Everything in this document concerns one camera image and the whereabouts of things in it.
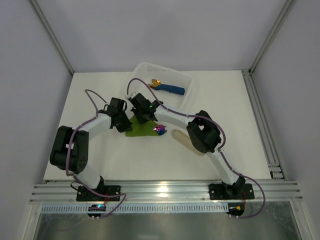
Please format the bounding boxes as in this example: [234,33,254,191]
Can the green paper napkin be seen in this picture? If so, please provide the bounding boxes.
[125,116,160,137]

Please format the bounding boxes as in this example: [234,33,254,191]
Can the iridescent blue fork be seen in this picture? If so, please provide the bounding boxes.
[157,130,167,136]

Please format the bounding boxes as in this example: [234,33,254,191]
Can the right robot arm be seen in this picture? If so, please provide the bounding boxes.
[127,92,249,199]

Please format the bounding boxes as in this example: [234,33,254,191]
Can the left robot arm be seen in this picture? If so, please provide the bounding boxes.
[49,97,132,202]

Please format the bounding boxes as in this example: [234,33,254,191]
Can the gold utensils in bundle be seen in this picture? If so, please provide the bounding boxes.
[148,79,162,89]

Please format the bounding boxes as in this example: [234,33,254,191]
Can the blue rolled napkin bundle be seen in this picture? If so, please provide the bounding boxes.
[154,84,185,96]

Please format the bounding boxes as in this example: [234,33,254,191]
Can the white plastic basket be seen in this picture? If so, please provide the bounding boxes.
[123,62,194,111]

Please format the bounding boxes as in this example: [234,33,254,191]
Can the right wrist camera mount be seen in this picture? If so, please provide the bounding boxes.
[126,92,138,101]

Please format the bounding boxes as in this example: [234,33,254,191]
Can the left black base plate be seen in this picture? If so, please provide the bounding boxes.
[76,185,121,202]

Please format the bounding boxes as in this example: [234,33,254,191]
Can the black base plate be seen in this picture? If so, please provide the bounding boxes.
[208,183,255,200]
[76,185,121,202]

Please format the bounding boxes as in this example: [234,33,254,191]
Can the white slotted cable duct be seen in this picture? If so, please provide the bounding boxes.
[41,202,229,214]

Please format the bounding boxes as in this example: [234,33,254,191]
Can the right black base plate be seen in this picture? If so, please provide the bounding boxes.
[208,183,255,200]

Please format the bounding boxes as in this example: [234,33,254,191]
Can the left frame post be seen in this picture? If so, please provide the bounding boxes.
[28,0,75,76]

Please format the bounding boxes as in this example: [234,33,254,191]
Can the frame post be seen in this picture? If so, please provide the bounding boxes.
[248,0,297,74]
[28,0,75,76]

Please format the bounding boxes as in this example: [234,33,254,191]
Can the aluminium right side rail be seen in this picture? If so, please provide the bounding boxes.
[241,70,287,181]

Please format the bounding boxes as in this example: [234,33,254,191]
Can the aluminium rail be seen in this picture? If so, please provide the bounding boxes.
[29,179,303,204]
[241,70,287,181]

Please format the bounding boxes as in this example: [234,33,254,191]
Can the aluminium front rail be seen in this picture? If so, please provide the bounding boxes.
[29,179,303,204]

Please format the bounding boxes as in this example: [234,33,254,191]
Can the right frame post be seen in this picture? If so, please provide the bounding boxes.
[248,0,297,74]

